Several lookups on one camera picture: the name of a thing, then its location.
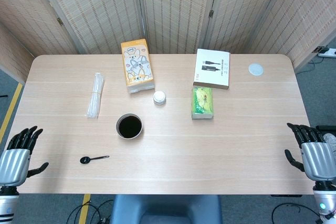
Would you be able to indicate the bamboo folding screen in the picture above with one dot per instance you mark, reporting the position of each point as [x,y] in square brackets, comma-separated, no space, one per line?
[170,6]

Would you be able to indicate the bundle of clear straws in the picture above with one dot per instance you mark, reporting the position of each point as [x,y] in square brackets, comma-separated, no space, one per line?
[95,95]

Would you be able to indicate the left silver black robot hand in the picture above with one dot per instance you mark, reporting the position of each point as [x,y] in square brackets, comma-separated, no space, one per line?
[13,161]

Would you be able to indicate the round white table grommet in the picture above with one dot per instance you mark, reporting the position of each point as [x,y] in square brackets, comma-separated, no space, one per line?
[256,69]

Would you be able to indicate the yellow floor tape strip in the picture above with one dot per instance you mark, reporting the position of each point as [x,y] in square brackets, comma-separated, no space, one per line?
[10,111]
[84,209]

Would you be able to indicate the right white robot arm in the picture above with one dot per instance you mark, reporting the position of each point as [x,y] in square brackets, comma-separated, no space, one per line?
[324,200]

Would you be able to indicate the cup of black coffee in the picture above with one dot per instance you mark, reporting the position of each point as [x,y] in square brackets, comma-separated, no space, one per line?
[129,127]

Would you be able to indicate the orange corgi tissue pack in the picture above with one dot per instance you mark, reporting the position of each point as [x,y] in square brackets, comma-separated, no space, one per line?
[137,64]

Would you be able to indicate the small black spoon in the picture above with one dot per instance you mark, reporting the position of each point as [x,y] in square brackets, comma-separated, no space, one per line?
[84,160]

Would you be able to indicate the green tissue pack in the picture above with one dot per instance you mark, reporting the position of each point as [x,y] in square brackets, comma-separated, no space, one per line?
[202,102]

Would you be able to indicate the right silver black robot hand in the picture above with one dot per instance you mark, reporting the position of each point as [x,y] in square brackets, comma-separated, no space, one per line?
[319,158]

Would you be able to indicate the small white round jar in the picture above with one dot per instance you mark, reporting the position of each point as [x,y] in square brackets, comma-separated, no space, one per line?
[159,97]

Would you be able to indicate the dark blue chair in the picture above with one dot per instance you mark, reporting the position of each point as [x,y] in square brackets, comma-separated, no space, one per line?
[165,211]

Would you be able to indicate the white power strip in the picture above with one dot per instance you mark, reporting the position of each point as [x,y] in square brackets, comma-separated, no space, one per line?
[328,52]

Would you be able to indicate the black table control panel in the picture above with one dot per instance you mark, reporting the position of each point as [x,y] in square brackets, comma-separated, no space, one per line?
[286,196]

